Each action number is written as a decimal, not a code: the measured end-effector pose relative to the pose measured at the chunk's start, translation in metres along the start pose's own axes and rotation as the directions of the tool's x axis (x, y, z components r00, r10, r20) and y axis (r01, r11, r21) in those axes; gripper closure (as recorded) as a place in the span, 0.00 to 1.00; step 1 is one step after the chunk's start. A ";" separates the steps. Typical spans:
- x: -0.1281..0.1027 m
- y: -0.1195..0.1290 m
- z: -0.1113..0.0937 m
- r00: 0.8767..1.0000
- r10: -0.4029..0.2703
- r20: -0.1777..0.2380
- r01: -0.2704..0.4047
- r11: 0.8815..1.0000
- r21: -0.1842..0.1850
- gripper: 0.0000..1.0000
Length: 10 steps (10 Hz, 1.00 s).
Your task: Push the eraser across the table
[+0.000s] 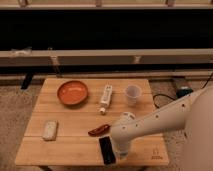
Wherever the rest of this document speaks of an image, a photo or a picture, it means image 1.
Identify black rectangular eraser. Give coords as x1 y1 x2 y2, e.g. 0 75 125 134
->
99 137 116 165

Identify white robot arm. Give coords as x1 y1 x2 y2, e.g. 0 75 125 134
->
110 86 213 171

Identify white tube bottle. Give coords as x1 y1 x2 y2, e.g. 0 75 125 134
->
99 85 113 115

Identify clear plastic cup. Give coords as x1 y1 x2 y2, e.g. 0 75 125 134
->
124 85 142 106

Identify orange bowl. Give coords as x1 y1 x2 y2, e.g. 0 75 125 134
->
57 80 89 106

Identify dark red chili pepper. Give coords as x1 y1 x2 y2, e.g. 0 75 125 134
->
88 124 110 136

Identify black power box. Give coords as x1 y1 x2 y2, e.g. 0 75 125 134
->
176 87 193 98

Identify grey metal rail beam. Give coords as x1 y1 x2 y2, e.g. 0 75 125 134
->
0 48 213 67

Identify black cable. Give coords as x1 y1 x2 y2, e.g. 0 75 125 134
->
152 71 213 110

